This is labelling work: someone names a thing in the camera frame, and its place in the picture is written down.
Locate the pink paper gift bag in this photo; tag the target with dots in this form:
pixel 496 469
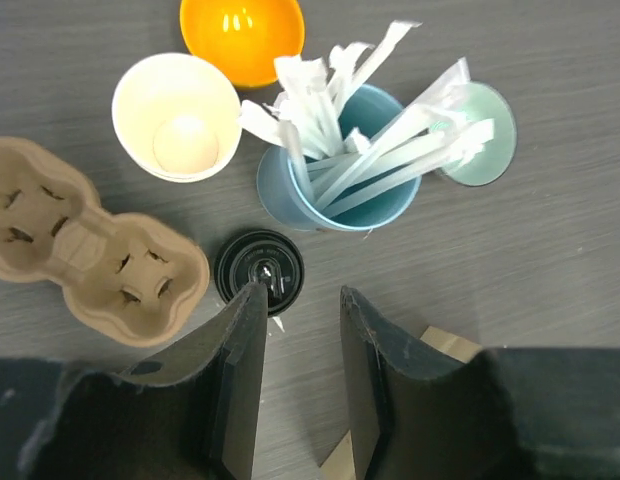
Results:
pixel 339 465

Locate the blue straw holder cup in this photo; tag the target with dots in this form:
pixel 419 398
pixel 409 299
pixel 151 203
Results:
pixel 370 200

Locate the light green ceramic bowl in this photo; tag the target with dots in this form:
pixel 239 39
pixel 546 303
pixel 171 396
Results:
pixel 490 160

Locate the stack of paper cups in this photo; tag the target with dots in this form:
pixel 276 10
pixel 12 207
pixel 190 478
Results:
pixel 176 116

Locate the cardboard cup carrier tray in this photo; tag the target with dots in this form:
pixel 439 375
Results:
pixel 128 276

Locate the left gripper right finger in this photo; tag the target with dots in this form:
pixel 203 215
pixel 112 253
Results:
pixel 508 413

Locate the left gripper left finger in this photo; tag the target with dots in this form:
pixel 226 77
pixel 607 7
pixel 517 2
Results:
pixel 189 411

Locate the orange bowl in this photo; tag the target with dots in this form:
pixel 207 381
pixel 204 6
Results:
pixel 242 38

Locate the stack of black lids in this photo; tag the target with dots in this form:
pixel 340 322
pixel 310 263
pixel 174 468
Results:
pixel 260 256

